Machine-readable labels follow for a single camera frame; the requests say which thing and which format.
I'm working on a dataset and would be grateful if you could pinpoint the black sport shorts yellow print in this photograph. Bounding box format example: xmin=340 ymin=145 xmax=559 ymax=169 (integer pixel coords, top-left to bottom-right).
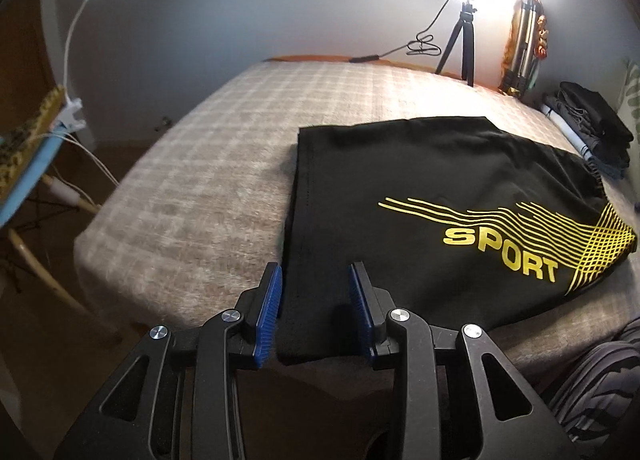
xmin=277 ymin=116 xmax=638 ymax=364

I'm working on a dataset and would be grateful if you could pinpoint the plaid beige bed blanket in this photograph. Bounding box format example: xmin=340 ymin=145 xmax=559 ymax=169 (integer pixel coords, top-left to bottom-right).
xmin=75 ymin=62 xmax=639 ymax=372

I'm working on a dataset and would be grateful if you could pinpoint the blue folded garment bottom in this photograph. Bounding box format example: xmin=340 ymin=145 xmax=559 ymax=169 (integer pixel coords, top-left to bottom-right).
xmin=540 ymin=104 xmax=625 ymax=180

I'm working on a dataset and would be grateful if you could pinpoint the blue chair with leopard cloth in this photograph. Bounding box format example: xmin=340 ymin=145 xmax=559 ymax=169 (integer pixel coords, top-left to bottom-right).
xmin=1 ymin=85 xmax=122 ymax=344

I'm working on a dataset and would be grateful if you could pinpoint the dark folded clothes stack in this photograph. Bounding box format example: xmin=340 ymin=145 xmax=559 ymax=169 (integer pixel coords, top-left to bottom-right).
xmin=541 ymin=88 xmax=632 ymax=172

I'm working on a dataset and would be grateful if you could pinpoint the black folded garment top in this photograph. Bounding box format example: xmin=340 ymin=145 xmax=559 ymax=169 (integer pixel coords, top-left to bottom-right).
xmin=560 ymin=82 xmax=634 ymax=146

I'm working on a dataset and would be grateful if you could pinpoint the folded silver tripod stand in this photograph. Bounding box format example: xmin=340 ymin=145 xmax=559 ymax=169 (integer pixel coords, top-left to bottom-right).
xmin=499 ymin=0 xmax=544 ymax=97

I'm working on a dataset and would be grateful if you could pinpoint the green white patterned pillow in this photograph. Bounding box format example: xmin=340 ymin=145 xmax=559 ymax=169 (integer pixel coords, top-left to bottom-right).
xmin=617 ymin=60 xmax=640 ymax=142

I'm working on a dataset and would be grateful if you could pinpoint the orange bed sheet edge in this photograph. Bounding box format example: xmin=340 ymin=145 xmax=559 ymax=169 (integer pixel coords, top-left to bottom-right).
xmin=264 ymin=54 xmax=501 ymax=92

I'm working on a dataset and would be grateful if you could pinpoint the small black tripod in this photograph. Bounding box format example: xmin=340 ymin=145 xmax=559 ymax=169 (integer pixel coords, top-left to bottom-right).
xmin=435 ymin=1 xmax=476 ymax=87

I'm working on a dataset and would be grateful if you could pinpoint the black power cable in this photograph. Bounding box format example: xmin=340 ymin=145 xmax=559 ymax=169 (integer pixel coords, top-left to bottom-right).
xmin=348 ymin=0 xmax=457 ymax=64

